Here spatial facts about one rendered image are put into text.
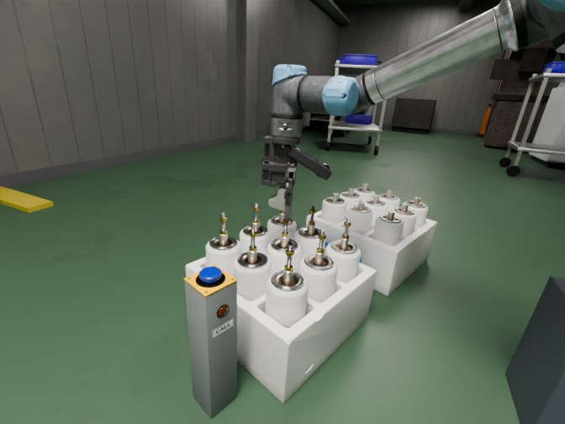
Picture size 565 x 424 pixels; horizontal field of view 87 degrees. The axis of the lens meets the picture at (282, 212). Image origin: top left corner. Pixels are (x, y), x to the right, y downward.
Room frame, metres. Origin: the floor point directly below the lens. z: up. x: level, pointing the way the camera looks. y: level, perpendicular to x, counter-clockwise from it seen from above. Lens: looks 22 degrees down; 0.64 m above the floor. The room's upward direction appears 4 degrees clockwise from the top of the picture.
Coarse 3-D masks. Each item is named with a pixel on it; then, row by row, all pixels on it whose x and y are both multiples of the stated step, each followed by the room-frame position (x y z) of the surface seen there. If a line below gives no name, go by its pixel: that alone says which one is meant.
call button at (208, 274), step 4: (204, 268) 0.47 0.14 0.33; (208, 268) 0.47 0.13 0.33; (212, 268) 0.47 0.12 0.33; (216, 268) 0.47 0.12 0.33; (200, 272) 0.46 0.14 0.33; (204, 272) 0.46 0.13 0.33; (208, 272) 0.46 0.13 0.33; (212, 272) 0.46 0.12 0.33; (216, 272) 0.46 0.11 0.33; (220, 272) 0.46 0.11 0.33; (200, 276) 0.45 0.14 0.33; (204, 276) 0.44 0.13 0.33; (208, 276) 0.45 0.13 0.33; (212, 276) 0.45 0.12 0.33; (216, 276) 0.45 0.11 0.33; (220, 276) 0.46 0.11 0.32; (204, 280) 0.44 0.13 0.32; (208, 280) 0.44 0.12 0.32; (212, 280) 0.44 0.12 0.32; (216, 280) 0.45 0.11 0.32
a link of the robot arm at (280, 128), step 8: (272, 120) 0.71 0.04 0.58; (280, 120) 0.69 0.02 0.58; (288, 120) 0.69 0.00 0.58; (296, 120) 0.70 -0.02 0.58; (272, 128) 0.71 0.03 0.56; (280, 128) 0.69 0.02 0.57; (288, 128) 0.69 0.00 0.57; (296, 128) 0.70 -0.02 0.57; (280, 136) 0.70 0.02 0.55; (288, 136) 0.69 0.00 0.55; (296, 136) 0.70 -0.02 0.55
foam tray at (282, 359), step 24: (192, 264) 0.71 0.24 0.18; (360, 264) 0.77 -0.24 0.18; (336, 288) 0.66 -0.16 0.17; (360, 288) 0.67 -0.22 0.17; (240, 312) 0.55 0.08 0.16; (264, 312) 0.58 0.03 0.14; (312, 312) 0.54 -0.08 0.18; (336, 312) 0.59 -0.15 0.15; (360, 312) 0.69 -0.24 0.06; (240, 336) 0.55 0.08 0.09; (264, 336) 0.50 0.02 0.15; (288, 336) 0.47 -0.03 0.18; (312, 336) 0.51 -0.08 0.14; (336, 336) 0.60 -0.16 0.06; (240, 360) 0.55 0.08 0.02; (264, 360) 0.49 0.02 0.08; (288, 360) 0.46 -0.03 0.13; (312, 360) 0.52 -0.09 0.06; (264, 384) 0.49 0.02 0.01; (288, 384) 0.46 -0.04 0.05
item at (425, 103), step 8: (400, 104) 6.85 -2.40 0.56; (408, 104) 6.78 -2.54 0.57; (416, 104) 6.71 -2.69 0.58; (424, 104) 6.65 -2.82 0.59; (432, 104) 6.58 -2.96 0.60; (400, 112) 6.84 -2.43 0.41; (408, 112) 6.77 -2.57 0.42; (416, 112) 6.70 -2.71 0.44; (424, 112) 6.63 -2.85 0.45; (432, 112) 6.56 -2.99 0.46; (400, 120) 6.82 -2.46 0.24; (408, 120) 6.75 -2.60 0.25; (416, 120) 6.68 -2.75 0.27; (424, 120) 6.62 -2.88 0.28; (392, 128) 6.98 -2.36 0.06; (400, 128) 6.90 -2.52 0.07; (408, 128) 6.83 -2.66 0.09; (416, 128) 6.68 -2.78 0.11; (424, 128) 6.60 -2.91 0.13
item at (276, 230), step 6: (270, 222) 0.88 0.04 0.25; (294, 222) 0.89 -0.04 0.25; (270, 228) 0.86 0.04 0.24; (276, 228) 0.85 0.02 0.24; (282, 228) 0.85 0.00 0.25; (288, 228) 0.85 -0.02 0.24; (294, 228) 0.87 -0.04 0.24; (276, 234) 0.85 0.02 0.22; (288, 234) 0.85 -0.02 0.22; (294, 234) 0.88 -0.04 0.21
